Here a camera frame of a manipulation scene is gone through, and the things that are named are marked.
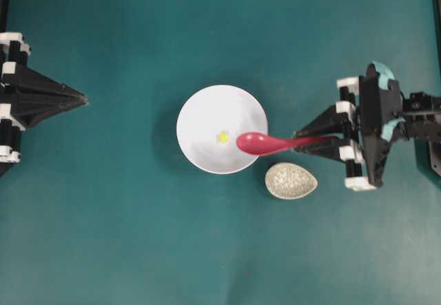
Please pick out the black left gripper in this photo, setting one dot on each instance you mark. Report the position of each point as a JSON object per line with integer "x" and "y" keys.
{"x": 27, "y": 97}

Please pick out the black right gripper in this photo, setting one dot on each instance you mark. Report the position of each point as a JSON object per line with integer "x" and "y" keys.
{"x": 335, "y": 120}

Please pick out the pink plastic spoon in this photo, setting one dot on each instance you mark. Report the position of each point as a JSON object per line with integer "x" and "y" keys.
{"x": 259, "y": 144}

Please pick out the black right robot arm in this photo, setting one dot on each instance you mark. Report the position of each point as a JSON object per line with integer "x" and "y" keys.
{"x": 421, "y": 113}

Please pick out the speckled egg-shaped spoon rest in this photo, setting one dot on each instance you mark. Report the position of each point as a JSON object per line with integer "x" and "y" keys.
{"x": 288, "y": 181}

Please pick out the yellow hexagonal prism block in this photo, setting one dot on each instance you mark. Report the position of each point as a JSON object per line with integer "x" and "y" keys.
{"x": 222, "y": 137}

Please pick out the white round bowl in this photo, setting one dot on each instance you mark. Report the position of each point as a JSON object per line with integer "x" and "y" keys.
{"x": 214, "y": 109}

